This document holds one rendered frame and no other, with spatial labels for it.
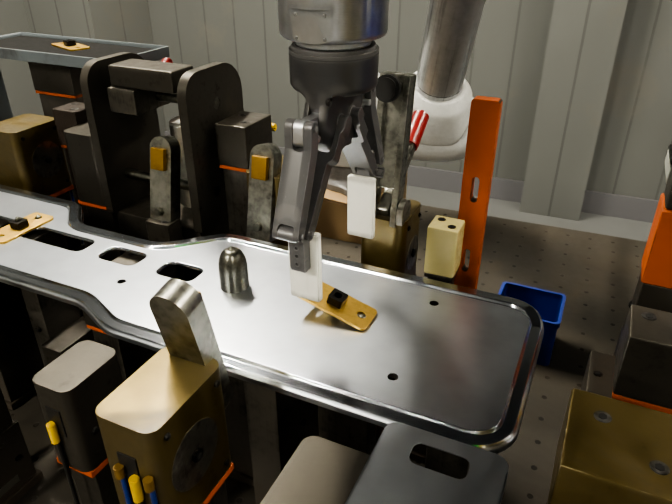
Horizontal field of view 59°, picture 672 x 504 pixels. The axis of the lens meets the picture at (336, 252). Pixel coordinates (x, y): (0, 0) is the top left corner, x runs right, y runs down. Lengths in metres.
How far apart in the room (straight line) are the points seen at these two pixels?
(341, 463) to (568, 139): 2.78
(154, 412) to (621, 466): 0.32
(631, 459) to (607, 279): 0.95
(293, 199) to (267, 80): 3.24
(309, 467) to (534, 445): 0.50
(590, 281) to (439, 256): 0.71
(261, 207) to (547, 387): 0.55
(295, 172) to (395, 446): 0.23
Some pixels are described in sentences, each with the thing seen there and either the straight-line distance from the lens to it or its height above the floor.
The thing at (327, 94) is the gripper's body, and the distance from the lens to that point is 0.49.
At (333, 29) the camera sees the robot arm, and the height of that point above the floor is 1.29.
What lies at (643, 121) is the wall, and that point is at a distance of 3.29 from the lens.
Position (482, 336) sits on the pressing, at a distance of 0.61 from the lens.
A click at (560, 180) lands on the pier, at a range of 3.24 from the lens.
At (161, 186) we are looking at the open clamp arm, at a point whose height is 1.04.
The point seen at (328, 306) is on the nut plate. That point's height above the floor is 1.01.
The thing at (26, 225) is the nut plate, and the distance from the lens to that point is 0.89.
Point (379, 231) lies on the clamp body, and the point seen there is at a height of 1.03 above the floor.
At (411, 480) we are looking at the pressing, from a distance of 0.47.
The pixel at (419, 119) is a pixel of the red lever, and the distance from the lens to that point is 0.77.
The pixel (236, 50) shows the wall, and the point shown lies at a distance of 3.78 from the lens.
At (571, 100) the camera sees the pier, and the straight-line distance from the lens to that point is 3.12.
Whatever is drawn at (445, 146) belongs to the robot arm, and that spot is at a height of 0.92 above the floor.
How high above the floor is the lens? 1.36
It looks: 29 degrees down
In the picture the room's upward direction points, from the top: straight up
